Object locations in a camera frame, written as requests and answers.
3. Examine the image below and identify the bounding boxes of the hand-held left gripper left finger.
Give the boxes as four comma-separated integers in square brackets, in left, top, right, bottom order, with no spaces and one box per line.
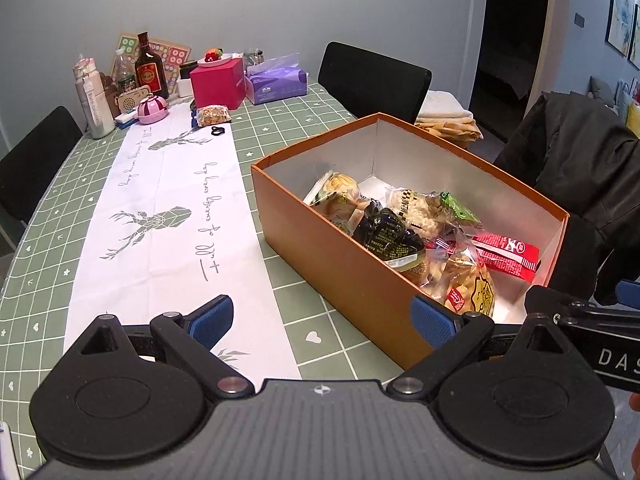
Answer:
[62,294,253,398]

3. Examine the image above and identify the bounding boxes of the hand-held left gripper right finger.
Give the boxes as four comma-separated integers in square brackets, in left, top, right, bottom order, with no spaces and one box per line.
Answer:
[386,295,581,398]

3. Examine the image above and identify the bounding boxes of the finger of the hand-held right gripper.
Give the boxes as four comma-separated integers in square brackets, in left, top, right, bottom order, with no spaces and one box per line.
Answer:
[524,286,640,331]
[616,280,640,306]

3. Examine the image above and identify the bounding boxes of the yellow waffle packet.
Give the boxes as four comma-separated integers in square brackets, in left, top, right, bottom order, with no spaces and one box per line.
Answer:
[442,252,497,321]

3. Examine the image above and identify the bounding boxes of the red sachet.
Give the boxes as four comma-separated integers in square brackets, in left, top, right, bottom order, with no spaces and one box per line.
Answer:
[472,232,543,261]
[470,250,541,278]

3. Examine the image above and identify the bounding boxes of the black snack packet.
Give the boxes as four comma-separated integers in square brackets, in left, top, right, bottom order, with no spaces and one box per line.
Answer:
[352,207,426,261]

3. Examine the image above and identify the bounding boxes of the checkered puffed rice packet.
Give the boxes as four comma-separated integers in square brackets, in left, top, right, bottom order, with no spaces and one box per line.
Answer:
[385,186,443,238]

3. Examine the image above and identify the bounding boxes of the green snack packet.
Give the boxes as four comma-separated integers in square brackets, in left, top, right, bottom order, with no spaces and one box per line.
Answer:
[439,191,482,226]

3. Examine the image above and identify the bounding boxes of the orange cardboard box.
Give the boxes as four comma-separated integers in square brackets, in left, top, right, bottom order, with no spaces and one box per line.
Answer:
[250,112,571,371]

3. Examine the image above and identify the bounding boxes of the brown snack packet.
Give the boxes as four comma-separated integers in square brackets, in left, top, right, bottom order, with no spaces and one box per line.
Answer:
[303,171,363,223]

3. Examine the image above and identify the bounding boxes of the person's right hand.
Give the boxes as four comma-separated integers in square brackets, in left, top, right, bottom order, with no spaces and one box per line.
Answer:
[629,392,640,466]

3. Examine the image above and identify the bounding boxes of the white deer print table runner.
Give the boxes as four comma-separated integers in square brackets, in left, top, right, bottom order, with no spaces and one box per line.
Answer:
[62,105,303,381]

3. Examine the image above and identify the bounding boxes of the black jacket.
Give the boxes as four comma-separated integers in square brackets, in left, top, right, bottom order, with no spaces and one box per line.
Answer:
[495,91,640,306]

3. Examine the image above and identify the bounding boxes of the light sofa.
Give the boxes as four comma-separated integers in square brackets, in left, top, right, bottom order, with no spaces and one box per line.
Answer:
[587,76,640,138]

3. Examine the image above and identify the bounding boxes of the grey cushion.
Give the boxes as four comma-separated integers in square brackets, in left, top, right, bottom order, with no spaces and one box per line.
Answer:
[589,76,616,106]

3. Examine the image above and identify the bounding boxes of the peanut packet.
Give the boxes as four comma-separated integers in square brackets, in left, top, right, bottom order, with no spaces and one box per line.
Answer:
[192,105,233,128]

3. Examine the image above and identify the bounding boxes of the green checked tablecloth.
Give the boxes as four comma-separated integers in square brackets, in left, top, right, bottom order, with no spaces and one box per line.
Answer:
[0,80,416,466]

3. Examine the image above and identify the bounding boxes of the folded cream towels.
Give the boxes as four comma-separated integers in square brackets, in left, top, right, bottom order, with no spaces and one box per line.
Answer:
[414,90,483,142]

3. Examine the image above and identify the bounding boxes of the pink cap shaped trinket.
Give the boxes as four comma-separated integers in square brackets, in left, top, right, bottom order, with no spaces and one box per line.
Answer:
[137,95,170,126]

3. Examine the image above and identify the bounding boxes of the black chair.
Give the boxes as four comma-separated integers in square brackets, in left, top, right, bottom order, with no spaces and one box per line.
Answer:
[0,106,83,251]
[317,41,433,125]

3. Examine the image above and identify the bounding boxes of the wooden speaker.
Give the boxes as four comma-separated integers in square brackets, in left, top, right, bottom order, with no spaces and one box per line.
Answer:
[114,86,153,117]

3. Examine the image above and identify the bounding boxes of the magenta box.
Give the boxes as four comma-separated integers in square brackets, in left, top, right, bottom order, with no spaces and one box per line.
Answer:
[189,57,246,111]

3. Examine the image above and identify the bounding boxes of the white bottle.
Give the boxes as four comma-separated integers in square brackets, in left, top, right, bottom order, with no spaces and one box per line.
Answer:
[74,54,117,140]

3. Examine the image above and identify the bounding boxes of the purple tissue box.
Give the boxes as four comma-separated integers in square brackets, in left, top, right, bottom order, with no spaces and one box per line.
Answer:
[244,52,308,106]

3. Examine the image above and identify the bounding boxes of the brown trinket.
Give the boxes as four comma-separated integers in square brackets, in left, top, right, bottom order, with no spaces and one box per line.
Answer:
[99,72,121,111]

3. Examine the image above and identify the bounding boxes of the brown liquor bottle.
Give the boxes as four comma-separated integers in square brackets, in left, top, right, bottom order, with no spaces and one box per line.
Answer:
[134,31,170,101]

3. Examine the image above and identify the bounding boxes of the small framed picture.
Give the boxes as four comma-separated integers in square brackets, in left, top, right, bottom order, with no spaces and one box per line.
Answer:
[627,2,640,68]

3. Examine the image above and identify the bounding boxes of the clear plastic bottle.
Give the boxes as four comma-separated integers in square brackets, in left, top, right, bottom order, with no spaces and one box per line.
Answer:
[112,49,138,95]

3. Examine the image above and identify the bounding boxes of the dotted card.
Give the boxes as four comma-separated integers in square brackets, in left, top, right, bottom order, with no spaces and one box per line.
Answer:
[116,35,192,96]

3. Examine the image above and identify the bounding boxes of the fruit ornament on white dish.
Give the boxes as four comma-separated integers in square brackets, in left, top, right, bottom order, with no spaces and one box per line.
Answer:
[197,48,233,67]

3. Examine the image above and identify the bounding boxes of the large framed picture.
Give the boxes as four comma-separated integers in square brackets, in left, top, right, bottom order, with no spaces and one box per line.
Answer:
[605,0,636,57]

